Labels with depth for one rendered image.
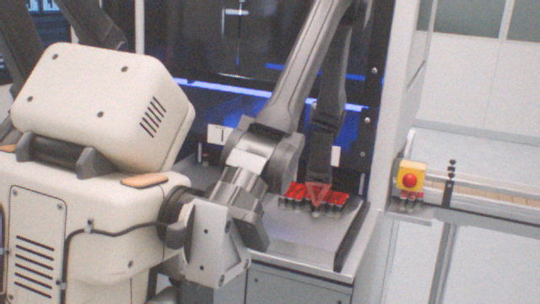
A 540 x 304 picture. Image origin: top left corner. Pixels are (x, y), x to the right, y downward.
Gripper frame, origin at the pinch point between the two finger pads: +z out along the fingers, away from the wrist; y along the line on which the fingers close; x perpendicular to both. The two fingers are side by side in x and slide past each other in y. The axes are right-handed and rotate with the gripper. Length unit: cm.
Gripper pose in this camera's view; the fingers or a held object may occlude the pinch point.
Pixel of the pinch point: (315, 201)
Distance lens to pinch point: 141.4
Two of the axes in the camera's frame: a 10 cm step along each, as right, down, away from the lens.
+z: -0.5, 9.4, 3.2
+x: -9.9, -0.8, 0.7
